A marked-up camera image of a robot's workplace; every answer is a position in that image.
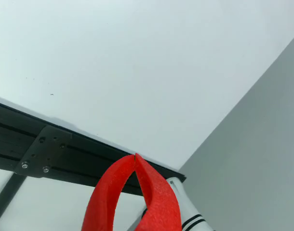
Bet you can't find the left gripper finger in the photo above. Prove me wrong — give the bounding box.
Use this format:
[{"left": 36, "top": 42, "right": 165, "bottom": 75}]
[
  {"left": 81, "top": 154, "right": 135, "bottom": 231},
  {"left": 134, "top": 153, "right": 183, "bottom": 231}
]

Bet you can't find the black bracket plate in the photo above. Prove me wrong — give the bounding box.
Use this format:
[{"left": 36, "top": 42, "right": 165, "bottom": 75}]
[{"left": 15, "top": 125, "right": 74, "bottom": 179}]

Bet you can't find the black aluminium frame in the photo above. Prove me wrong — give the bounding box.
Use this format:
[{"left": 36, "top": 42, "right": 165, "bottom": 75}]
[{"left": 0, "top": 100, "right": 187, "bottom": 219}]

